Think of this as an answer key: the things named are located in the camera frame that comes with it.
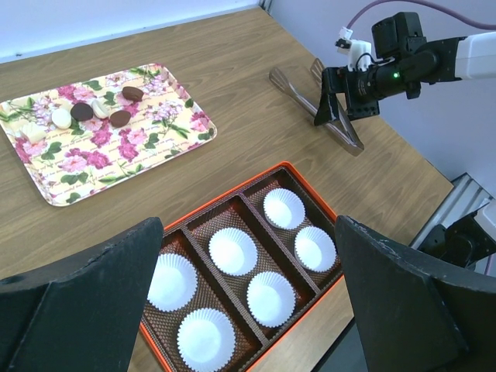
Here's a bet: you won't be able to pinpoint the white square chocolate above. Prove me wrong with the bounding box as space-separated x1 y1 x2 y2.
20 122 47 143

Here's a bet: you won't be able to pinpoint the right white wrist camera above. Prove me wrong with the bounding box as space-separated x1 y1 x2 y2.
336 27 373 72

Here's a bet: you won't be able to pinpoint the white paper cup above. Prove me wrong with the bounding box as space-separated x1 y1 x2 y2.
208 227 258 276
263 188 305 229
294 226 337 272
147 253 198 312
246 271 296 328
177 308 236 371

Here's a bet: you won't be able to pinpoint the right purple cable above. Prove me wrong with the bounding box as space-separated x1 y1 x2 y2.
346 0 496 30

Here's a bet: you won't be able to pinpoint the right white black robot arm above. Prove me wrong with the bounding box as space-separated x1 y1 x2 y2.
313 12 495 153

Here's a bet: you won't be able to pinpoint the white paper cup back right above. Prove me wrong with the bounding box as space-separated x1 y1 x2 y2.
263 188 305 229

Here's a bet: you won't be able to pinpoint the metal tongs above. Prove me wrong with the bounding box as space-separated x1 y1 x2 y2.
269 58 365 157

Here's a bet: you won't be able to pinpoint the dark round chocolate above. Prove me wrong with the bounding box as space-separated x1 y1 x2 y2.
70 102 94 122

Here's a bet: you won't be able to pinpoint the brown oval chocolate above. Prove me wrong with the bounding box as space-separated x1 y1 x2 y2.
109 110 131 128

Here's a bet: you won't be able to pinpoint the white paper cup front left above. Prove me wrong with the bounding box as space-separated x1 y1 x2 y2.
177 308 236 371

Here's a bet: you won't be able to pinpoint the white shell chocolate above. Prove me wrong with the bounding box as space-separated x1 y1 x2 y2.
91 98 109 119

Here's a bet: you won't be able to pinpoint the floral serving tray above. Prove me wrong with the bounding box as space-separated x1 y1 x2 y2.
1 64 217 207

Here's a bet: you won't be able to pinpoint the white paper cup front middle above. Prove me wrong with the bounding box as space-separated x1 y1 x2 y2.
246 271 296 328

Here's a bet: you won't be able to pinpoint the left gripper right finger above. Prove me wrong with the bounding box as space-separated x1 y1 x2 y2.
335 215 495 371

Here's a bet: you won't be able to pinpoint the white paper cup back left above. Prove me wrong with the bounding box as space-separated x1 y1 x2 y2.
147 253 198 312

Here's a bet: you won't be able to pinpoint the white paper cup front right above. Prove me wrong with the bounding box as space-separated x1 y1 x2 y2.
294 226 337 272

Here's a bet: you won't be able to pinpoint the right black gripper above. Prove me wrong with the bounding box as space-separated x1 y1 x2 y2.
313 64 382 126

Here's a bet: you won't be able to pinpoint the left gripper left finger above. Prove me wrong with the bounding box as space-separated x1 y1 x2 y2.
1 217 164 371

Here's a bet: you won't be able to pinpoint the white paper cup back middle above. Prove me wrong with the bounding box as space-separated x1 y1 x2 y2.
208 227 258 276

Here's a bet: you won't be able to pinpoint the white round chocolate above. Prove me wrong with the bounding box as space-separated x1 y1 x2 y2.
51 108 72 129

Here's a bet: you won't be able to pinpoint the orange chocolate box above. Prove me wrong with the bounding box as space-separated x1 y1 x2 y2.
137 160 345 372

